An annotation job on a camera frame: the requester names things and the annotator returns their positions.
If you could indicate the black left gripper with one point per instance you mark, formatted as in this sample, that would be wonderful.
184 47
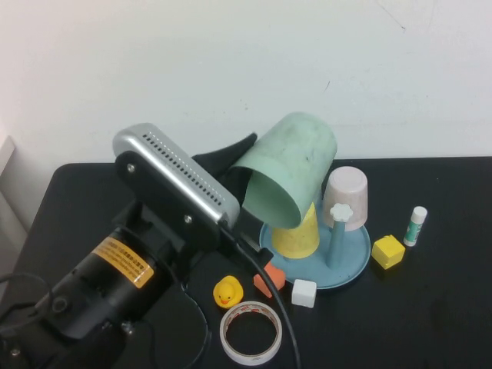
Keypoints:
173 250

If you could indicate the green plastic cup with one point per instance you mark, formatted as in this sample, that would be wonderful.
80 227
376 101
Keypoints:
292 153

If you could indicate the yellow plastic cup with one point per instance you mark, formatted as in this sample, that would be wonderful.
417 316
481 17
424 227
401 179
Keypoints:
296 242

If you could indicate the pink plastic cup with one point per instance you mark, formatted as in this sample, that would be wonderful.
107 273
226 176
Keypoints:
348 188

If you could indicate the blue cup stand with posts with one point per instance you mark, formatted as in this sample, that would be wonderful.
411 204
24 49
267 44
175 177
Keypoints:
346 269

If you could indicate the orange cube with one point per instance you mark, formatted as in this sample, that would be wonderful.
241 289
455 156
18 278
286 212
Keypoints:
277 276

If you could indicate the yellow rubber duck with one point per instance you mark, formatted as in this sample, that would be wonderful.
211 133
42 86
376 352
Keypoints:
227 294

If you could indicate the white cube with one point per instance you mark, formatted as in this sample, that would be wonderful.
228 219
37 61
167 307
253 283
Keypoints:
303 294

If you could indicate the white tape roll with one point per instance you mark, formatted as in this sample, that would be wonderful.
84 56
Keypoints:
225 338

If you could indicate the yellow cube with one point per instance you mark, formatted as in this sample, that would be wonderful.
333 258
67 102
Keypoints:
387 253

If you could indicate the green white glue stick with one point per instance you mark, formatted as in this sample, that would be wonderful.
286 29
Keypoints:
414 230

